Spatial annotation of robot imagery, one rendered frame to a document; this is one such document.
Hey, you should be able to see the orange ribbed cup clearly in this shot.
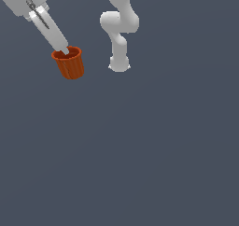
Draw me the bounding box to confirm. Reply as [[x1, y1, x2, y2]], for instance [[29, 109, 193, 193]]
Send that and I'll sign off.
[[50, 45, 86, 80]]

